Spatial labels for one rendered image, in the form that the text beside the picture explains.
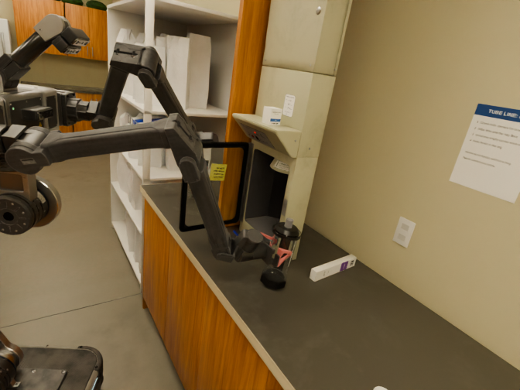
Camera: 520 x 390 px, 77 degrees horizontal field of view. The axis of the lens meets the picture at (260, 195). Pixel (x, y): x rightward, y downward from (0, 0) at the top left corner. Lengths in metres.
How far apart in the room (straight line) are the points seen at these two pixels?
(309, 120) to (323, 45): 0.25
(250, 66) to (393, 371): 1.22
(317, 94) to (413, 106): 0.41
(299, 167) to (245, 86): 0.45
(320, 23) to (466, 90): 0.55
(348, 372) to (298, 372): 0.15
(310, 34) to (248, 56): 0.34
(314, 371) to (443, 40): 1.18
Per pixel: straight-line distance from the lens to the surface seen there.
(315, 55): 1.20
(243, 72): 1.46
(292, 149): 1.21
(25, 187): 1.31
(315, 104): 1.22
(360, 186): 1.58
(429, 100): 1.42
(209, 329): 1.48
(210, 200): 0.92
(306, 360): 1.06
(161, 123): 0.82
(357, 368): 1.10
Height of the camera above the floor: 1.70
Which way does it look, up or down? 21 degrees down
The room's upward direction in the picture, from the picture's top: 9 degrees clockwise
